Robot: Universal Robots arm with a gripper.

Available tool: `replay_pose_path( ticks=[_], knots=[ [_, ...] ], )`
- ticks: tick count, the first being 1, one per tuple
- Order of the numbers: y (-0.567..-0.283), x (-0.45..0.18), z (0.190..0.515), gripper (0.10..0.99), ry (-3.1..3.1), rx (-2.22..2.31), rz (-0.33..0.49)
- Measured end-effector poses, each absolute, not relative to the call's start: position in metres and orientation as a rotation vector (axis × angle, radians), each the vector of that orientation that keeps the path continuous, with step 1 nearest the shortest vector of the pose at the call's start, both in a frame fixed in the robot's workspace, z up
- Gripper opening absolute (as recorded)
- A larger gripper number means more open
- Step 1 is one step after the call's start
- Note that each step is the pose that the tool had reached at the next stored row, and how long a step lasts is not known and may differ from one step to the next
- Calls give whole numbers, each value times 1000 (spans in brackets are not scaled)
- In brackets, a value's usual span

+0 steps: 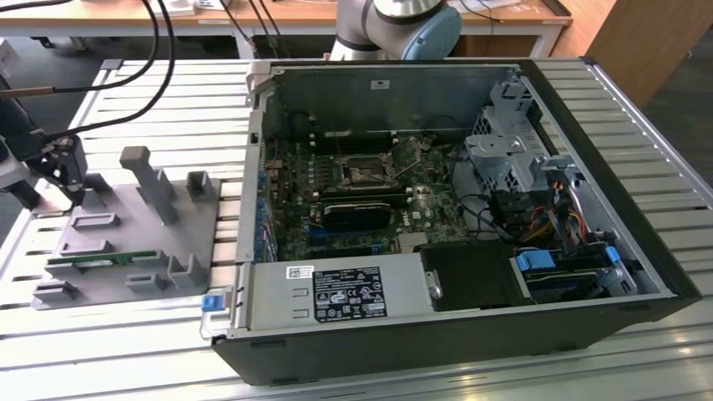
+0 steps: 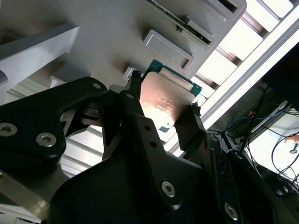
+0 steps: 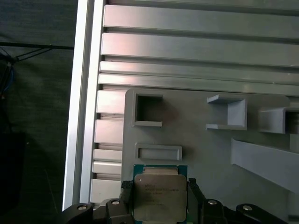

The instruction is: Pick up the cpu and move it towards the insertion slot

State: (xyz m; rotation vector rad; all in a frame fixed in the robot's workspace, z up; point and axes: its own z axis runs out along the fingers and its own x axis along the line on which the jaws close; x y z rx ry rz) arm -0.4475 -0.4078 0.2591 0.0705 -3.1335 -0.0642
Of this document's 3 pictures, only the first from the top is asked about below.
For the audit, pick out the black power supply label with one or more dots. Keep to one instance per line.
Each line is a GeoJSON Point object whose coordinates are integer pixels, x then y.
{"type": "Point", "coordinates": [348, 296]}

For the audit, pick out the silver drive cage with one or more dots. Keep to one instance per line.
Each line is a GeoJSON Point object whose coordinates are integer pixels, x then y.
{"type": "Point", "coordinates": [502, 158]}

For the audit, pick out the metal locking lever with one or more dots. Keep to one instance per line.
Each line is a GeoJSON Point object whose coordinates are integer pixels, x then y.
{"type": "Point", "coordinates": [411, 171]}

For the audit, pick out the wooden desk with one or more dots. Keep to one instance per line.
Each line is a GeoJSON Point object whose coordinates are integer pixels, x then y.
{"type": "Point", "coordinates": [312, 21]}

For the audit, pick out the wooden cabinet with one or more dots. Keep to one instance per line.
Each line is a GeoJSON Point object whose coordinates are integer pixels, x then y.
{"type": "Point", "coordinates": [652, 46]}

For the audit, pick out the black plastic shroud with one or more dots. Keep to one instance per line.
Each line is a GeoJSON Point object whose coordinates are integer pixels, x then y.
{"type": "Point", "coordinates": [474, 275]}

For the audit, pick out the silver power supply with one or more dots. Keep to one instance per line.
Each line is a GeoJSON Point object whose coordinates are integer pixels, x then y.
{"type": "Point", "coordinates": [274, 292]}

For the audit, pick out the green RAM stick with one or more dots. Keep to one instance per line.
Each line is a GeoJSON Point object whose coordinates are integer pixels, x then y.
{"type": "Point", "coordinates": [100, 259]}

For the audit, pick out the blue disk carrier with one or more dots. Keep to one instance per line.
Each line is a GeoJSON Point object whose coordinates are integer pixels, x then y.
{"type": "Point", "coordinates": [534, 261]}

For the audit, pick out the white case wall sticker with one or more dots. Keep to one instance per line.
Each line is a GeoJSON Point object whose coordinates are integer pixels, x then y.
{"type": "Point", "coordinates": [380, 84]}

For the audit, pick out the grey parts rack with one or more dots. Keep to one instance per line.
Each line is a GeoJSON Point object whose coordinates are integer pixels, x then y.
{"type": "Point", "coordinates": [139, 217]}

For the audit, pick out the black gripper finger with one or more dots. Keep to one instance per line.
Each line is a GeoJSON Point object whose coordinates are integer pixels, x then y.
{"type": "Point", "coordinates": [25, 194]}
{"type": "Point", "coordinates": [73, 167]}

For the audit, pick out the silver chipset heatsink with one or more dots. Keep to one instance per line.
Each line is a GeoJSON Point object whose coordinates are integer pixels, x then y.
{"type": "Point", "coordinates": [412, 243]}

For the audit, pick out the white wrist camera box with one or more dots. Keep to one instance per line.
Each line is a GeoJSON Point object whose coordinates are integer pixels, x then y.
{"type": "Point", "coordinates": [11, 163]}

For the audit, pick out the green motherboard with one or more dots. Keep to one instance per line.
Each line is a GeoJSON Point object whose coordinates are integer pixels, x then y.
{"type": "Point", "coordinates": [435, 209]}

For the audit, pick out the CPU socket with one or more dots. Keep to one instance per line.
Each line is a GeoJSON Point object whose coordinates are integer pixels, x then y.
{"type": "Point", "coordinates": [364, 172]}

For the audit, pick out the blue plastic clip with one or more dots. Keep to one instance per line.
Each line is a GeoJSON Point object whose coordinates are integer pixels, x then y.
{"type": "Point", "coordinates": [612, 255]}

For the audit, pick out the black RAM slot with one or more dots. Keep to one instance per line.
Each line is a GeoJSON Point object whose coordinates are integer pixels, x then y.
{"type": "Point", "coordinates": [356, 144]}
{"type": "Point", "coordinates": [362, 196]}

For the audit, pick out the white barcode sticker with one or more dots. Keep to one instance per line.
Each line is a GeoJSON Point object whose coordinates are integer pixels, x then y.
{"type": "Point", "coordinates": [300, 272]}

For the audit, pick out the black PC case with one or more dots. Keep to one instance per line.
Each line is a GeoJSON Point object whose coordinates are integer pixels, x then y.
{"type": "Point", "coordinates": [390, 359]}

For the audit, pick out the black graphics card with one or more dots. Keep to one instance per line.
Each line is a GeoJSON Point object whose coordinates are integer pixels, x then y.
{"type": "Point", "coordinates": [356, 219]}

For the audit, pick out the blue case latch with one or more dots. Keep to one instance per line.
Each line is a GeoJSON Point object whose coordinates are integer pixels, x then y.
{"type": "Point", "coordinates": [212, 303]}

